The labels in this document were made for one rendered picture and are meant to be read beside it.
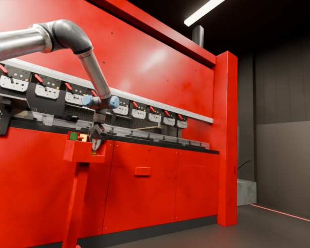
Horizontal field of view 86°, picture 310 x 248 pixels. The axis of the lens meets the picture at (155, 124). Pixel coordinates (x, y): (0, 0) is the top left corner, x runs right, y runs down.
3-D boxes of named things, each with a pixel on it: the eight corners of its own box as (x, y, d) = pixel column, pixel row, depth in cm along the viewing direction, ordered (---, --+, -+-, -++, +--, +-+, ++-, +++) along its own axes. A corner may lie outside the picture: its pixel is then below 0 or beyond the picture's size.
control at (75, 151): (71, 161, 92) (77, 130, 96) (62, 159, 104) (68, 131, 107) (104, 163, 106) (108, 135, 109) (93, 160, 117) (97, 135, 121)
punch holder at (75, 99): (64, 101, 133) (68, 81, 136) (63, 103, 140) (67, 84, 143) (84, 105, 141) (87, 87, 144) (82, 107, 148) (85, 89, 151)
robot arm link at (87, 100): (96, 93, 97) (107, 99, 108) (81, 94, 101) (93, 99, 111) (94, 106, 96) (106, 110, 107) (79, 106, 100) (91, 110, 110)
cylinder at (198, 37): (197, 49, 240) (198, 21, 249) (185, 56, 259) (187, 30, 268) (211, 57, 257) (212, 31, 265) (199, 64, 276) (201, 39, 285)
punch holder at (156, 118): (149, 120, 175) (150, 105, 178) (145, 121, 182) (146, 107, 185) (160, 122, 183) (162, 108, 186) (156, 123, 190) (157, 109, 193)
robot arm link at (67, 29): (85, 12, 72) (122, 102, 105) (66, 16, 76) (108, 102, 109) (70, 19, 65) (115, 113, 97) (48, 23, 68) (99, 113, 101)
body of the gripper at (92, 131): (97, 138, 117) (100, 121, 119) (103, 139, 111) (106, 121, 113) (86, 137, 112) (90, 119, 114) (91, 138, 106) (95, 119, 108)
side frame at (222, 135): (225, 227, 193) (228, 50, 236) (176, 204, 264) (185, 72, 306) (237, 224, 206) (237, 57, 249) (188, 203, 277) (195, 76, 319)
